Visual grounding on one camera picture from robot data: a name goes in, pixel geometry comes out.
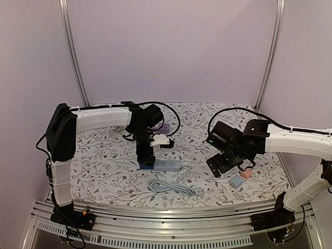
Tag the floral patterned table mat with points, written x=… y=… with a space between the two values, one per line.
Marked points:
x=104 y=169

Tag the right aluminium frame post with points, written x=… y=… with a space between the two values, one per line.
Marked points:
x=271 y=55

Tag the purple power strip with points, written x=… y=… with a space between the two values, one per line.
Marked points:
x=163 y=128

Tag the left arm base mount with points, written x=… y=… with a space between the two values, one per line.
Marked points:
x=73 y=218

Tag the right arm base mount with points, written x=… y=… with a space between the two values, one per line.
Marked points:
x=266 y=220

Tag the aluminium frame post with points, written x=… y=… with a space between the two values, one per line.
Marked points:
x=72 y=51
x=271 y=55

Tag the left aluminium frame post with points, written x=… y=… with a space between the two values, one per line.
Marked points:
x=72 y=51

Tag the front aluminium rail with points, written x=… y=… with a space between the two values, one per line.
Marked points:
x=227 y=226

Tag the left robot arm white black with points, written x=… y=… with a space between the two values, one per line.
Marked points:
x=138 y=119

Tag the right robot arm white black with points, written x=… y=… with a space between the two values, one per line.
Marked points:
x=264 y=135

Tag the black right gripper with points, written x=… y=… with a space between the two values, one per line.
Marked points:
x=221 y=166

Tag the pink charger cube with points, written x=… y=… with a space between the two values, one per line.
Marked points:
x=246 y=174

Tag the light blue charger plug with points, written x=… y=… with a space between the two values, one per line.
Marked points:
x=236 y=182

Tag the dark blue cube socket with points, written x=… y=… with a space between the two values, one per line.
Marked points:
x=146 y=167

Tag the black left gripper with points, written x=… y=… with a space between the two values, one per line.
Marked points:
x=140 y=153

